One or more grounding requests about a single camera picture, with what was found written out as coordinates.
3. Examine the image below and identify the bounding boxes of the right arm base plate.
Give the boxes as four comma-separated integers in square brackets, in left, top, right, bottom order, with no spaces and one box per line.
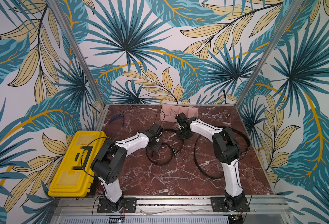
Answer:
[210,197,250,213]

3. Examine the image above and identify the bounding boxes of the blue handled pliers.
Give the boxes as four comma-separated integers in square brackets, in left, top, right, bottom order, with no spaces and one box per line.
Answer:
[108,113,125,127]

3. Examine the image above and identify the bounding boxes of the aluminium front rail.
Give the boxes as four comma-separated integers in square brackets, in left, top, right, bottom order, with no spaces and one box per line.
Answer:
[50,195,295,224]

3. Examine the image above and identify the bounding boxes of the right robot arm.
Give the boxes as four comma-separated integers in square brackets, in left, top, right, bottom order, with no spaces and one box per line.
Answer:
[175,113,250,211]

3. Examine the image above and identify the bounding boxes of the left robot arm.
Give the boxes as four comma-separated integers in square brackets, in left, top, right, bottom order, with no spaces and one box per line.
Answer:
[90,123,163,211]

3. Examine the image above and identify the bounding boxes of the right aluminium frame post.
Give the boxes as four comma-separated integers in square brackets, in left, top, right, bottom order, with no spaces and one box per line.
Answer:
[235,0,303,109]

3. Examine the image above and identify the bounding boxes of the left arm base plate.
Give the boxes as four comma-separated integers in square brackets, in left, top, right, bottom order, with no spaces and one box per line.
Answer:
[97,197,137,213]

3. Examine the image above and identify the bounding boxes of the yellow tool case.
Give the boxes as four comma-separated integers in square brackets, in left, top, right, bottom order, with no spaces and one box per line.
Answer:
[48,131,106,198]

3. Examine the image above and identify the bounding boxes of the pink compartment storage tray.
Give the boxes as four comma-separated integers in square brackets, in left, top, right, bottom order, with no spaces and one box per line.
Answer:
[160,105,199,122]

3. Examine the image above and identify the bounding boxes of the aluminium frame post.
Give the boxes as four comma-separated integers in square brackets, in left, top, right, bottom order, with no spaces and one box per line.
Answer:
[235,0,303,109]
[48,0,106,108]

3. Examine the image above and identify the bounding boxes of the left aluminium frame post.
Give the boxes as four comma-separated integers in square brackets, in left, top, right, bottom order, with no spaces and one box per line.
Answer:
[48,0,106,108]

